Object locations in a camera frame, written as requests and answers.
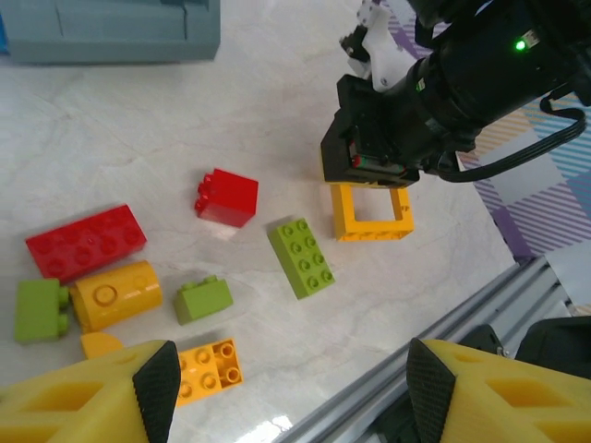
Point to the yellow frame brick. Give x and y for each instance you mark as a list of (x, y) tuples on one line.
[(369, 231)]

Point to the gray storage bin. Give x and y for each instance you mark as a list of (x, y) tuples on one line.
[(115, 27)]

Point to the green slope brick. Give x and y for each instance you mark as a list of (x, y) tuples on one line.
[(203, 302)]

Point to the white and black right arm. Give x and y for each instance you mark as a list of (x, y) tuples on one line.
[(558, 341)]

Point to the red tall square brick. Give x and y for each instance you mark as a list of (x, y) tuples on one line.
[(231, 198)]

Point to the red two-by-four brick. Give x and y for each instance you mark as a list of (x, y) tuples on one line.
[(83, 244)]

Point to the green two-by-four brick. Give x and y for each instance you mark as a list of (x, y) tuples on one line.
[(300, 258)]

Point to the yellow rounded brick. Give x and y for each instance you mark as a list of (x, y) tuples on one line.
[(99, 345)]

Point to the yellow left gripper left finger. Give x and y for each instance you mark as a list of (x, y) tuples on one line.
[(69, 406)]

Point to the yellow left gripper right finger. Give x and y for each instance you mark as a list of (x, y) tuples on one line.
[(508, 406)]

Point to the yellow cylinder brick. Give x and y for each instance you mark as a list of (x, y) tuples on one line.
[(115, 295)]

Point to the yellow studded brick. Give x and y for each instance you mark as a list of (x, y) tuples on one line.
[(208, 374)]

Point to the green small brick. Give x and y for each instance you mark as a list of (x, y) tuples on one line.
[(37, 309)]

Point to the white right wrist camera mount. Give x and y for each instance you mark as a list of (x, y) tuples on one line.
[(381, 51)]

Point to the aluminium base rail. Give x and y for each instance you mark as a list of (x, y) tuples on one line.
[(461, 314)]

